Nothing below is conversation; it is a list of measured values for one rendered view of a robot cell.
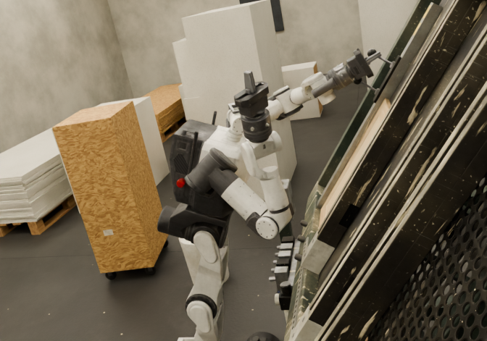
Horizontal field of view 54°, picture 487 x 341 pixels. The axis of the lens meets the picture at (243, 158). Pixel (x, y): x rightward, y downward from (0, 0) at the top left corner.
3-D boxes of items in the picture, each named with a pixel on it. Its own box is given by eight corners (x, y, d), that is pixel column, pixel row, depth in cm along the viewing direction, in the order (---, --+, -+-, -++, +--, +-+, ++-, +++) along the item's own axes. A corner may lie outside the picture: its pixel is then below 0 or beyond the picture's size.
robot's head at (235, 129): (229, 138, 175) (234, 116, 172) (224, 127, 184) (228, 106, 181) (246, 140, 177) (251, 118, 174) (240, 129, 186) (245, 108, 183)
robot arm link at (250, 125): (225, 97, 138) (232, 132, 144) (249, 104, 132) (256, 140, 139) (253, 78, 144) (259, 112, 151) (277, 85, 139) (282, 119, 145)
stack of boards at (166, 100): (165, 107, 963) (159, 85, 949) (213, 100, 933) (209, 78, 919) (104, 149, 741) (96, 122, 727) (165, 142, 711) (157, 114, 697)
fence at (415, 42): (325, 205, 218) (317, 202, 218) (440, 6, 179) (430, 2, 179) (324, 211, 213) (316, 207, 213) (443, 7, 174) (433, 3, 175)
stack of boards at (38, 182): (85, 156, 725) (72, 116, 705) (146, 149, 695) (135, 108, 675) (-41, 240, 503) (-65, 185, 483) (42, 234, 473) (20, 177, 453)
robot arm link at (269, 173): (244, 145, 144) (256, 185, 148) (270, 135, 147) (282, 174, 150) (237, 142, 150) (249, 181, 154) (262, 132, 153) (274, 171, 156)
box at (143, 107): (123, 176, 598) (101, 103, 567) (169, 171, 579) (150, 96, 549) (79, 213, 507) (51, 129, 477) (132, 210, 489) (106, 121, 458)
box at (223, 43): (245, 168, 542) (212, 9, 486) (297, 163, 525) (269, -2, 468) (222, 203, 461) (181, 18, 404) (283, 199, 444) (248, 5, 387)
